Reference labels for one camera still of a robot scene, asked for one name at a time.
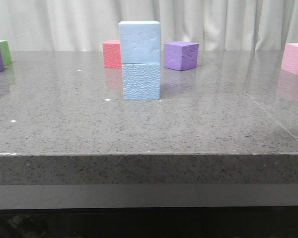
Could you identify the red foam cube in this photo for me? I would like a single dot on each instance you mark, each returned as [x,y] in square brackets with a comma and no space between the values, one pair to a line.
[112,54]

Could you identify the white curtain backdrop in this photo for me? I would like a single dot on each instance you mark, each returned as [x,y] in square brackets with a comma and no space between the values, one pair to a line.
[83,25]

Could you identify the purple foam cube centre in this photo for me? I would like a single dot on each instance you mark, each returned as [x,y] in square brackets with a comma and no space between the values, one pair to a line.
[180,55]

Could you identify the light blue foam cube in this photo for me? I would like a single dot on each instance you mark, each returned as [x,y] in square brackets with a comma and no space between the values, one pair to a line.
[140,41]
[141,81]

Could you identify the pink foam cube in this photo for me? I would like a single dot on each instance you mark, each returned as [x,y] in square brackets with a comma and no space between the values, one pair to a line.
[290,58]

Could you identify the green foam cube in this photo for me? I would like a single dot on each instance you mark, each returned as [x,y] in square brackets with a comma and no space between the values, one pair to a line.
[5,52]

